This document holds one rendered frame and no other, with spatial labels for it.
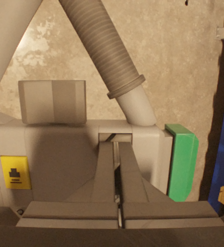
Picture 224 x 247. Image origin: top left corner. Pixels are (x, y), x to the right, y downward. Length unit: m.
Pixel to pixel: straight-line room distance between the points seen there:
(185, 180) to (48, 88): 0.16
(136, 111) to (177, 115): 1.40
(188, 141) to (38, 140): 0.14
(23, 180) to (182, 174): 0.16
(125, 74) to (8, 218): 0.22
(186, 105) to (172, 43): 0.52
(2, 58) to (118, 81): 0.11
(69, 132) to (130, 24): 1.17
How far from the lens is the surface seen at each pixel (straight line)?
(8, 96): 1.12
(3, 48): 0.20
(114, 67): 0.16
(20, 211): 1.00
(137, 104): 0.17
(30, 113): 0.17
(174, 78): 1.49
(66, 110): 0.16
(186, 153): 0.19
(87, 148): 0.16
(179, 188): 0.21
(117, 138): 0.16
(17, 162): 0.19
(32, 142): 0.18
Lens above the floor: 1.10
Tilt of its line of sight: 63 degrees down
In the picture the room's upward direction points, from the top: 122 degrees clockwise
